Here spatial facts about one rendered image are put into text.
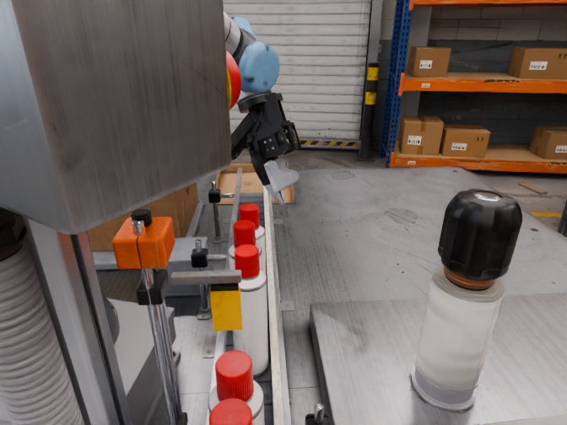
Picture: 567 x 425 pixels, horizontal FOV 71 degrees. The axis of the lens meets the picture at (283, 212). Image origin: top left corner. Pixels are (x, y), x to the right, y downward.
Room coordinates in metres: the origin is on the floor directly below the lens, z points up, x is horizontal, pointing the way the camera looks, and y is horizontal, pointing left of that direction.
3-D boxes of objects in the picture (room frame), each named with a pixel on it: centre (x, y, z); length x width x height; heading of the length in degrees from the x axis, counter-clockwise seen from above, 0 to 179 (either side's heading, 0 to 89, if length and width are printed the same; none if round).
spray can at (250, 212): (0.59, 0.06, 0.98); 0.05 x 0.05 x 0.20
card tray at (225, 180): (1.32, 0.11, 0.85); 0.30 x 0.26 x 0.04; 4
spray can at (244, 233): (0.53, 0.06, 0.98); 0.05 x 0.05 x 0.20
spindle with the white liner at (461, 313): (0.42, -0.23, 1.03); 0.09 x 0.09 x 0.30
